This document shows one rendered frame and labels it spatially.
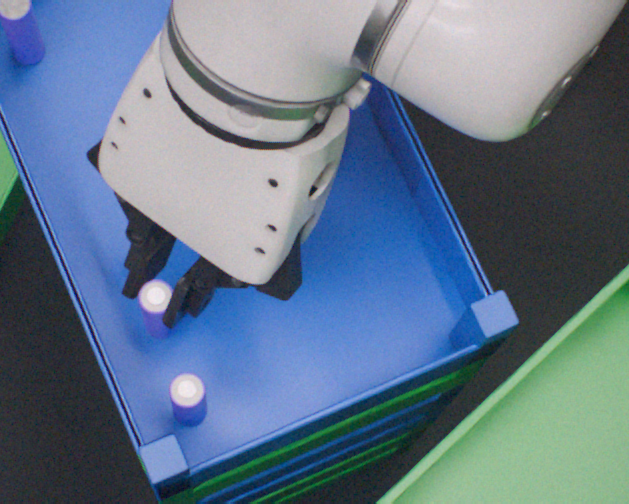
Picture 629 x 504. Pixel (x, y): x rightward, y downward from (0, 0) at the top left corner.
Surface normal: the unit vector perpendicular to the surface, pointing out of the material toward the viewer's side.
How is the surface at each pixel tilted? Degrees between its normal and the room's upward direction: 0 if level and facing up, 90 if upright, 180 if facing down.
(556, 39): 58
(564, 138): 0
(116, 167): 68
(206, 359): 0
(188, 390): 0
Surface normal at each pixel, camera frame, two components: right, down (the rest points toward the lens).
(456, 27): -0.32, 0.25
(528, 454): 0.05, -0.25
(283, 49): -0.14, 0.82
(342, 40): -0.46, 0.76
